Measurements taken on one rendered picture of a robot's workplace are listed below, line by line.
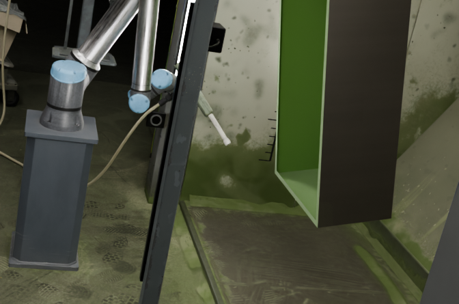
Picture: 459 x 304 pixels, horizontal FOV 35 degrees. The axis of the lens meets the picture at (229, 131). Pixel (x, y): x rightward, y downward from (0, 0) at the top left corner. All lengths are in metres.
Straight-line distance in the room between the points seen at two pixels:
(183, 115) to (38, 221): 1.49
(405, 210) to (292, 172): 0.79
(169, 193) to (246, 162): 2.20
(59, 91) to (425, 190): 2.11
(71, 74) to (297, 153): 1.24
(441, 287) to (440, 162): 2.93
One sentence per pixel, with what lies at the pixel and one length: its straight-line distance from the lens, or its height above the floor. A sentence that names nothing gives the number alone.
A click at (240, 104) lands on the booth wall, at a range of 4.04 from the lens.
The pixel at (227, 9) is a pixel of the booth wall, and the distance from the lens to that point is 3.89.
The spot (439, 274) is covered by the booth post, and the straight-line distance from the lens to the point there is 1.35.
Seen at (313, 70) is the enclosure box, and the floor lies 1.02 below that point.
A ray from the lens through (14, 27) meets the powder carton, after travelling 5.26.
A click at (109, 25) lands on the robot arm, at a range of 3.24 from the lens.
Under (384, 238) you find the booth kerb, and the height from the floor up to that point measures 0.11.
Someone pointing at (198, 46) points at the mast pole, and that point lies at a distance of 1.88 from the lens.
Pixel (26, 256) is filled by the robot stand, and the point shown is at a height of 0.05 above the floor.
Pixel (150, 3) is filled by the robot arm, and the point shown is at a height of 1.24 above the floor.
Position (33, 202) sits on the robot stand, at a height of 0.32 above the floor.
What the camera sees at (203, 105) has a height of 0.74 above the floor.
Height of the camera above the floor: 1.70
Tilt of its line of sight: 17 degrees down
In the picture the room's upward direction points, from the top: 12 degrees clockwise
